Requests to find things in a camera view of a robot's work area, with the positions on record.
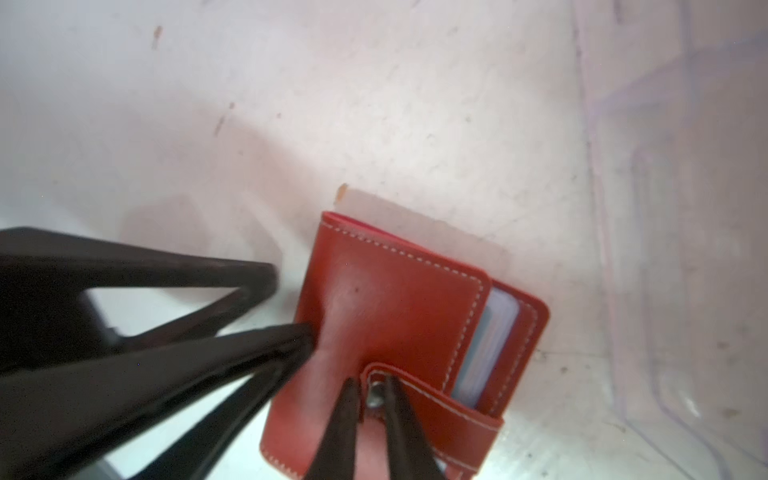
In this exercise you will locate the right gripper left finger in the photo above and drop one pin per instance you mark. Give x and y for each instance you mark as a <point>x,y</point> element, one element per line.
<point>336,452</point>

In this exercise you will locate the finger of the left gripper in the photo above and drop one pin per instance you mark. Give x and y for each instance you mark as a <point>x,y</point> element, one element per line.
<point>47,318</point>
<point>56,421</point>

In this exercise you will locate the red leather card holder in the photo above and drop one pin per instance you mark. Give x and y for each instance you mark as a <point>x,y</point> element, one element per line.
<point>457,340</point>

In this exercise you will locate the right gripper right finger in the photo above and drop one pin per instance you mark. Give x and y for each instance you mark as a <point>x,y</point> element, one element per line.
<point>410,456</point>

